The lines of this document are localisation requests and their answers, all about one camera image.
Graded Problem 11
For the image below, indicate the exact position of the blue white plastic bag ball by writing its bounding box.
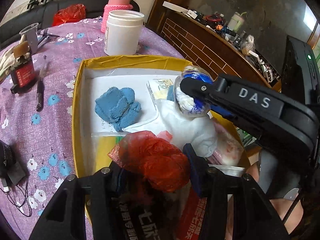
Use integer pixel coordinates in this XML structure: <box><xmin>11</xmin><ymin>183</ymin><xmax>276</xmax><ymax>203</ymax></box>
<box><xmin>173</xmin><ymin>65</ymin><xmax>214</xmax><ymax>118</ymax></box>

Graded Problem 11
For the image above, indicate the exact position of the black tissue pack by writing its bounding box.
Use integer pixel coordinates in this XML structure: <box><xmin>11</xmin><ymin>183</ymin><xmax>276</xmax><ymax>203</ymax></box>
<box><xmin>112</xmin><ymin>189</ymin><xmax>180</xmax><ymax>239</ymax></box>

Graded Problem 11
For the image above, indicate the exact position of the red plastic bag ball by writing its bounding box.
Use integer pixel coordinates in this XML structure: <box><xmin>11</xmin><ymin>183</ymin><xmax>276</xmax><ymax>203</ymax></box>
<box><xmin>108</xmin><ymin>131</ymin><xmax>190</xmax><ymax>193</ymax></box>

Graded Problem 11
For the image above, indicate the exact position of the person right hand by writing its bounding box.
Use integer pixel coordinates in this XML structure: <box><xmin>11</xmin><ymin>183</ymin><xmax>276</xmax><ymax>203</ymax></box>
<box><xmin>246</xmin><ymin>162</ymin><xmax>304</xmax><ymax>234</ymax></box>

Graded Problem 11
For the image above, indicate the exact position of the white cloth bundle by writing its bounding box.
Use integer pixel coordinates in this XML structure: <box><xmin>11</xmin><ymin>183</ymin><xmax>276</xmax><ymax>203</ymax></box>
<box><xmin>122</xmin><ymin>98</ymin><xmax>218</xmax><ymax>158</ymax></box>

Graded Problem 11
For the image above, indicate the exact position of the pink tissue pack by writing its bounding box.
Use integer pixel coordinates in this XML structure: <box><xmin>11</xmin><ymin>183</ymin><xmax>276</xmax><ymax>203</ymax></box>
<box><xmin>206</xmin><ymin>123</ymin><xmax>244</xmax><ymax>166</ymax></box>

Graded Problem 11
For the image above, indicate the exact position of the wooden sideboard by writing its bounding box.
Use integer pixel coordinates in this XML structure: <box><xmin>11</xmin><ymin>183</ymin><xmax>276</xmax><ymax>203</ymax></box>
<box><xmin>161</xmin><ymin>2</ymin><xmax>281</xmax><ymax>91</ymax></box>

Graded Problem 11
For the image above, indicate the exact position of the yellow cardboard box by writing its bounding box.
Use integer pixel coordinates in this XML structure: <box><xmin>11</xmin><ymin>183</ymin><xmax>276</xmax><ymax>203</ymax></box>
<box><xmin>71</xmin><ymin>55</ymin><xmax>251</xmax><ymax>240</ymax></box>

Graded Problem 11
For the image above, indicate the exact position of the blue folded cloth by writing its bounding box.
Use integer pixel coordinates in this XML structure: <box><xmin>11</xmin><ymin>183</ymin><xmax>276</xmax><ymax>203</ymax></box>
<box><xmin>95</xmin><ymin>87</ymin><xmax>142</xmax><ymax>132</ymax></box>

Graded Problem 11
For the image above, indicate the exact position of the white plastic jar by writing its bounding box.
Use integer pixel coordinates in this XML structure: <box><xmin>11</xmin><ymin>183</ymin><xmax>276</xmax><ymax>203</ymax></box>
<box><xmin>104</xmin><ymin>10</ymin><xmax>144</xmax><ymax>56</ymax></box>

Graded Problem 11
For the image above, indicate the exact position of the purple floral tablecloth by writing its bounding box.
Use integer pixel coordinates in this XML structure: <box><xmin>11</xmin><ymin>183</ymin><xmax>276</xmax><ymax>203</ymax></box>
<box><xmin>1</xmin><ymin>18</ymin><xmax>105</xmax><ymax>239</ymax></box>

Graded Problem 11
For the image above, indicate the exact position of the pink sleeved bottle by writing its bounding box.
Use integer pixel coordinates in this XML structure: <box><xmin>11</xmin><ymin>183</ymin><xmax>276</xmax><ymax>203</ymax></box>
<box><xmin>101</xmin><ymin>0</ymin><xmax>133</xmax><ymax>33</ymax></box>

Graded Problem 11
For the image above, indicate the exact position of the black pen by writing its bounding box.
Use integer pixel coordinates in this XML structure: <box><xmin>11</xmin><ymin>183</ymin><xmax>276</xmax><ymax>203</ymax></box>
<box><xmin>36</xmin><ymin>55</ymin><xmax>48</xmax><ymax>112</ymax></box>

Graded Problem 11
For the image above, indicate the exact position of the red plastic bag on sofa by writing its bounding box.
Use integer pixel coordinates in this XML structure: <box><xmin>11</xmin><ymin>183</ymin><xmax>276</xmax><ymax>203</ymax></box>
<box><xmin>52</xmin><ymin>4</ymin><xmax>86</xmax><ymax>27</ymax></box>

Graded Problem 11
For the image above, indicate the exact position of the black red battery device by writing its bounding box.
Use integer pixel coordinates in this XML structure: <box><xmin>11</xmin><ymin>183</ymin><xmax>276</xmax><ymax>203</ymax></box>
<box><xmin>10</xmin><ymin>56</ymin><xmax>37</xmax><ymax>94</ymax></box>

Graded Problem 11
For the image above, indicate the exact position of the black leather sofa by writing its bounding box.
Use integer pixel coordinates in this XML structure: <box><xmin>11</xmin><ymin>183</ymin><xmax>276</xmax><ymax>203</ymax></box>
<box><xmin>0</xmin><ymin>0</ymin><xmax>141</xmax><ymax>51</ymax></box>

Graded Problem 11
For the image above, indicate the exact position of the clear plastic cup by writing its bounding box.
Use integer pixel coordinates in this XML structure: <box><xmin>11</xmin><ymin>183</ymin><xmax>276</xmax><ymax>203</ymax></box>
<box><xmin>20</xmin><ymin>23</ymin><xmax>39</xmax><ymax>55</ymax></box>

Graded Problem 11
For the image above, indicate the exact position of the black charger with cable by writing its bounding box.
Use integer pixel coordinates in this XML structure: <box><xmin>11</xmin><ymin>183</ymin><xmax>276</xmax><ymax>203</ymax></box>
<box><xmin>0</xmin><ymin>139</ymin><xmax>33</xmax><ymax>218</ymax></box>

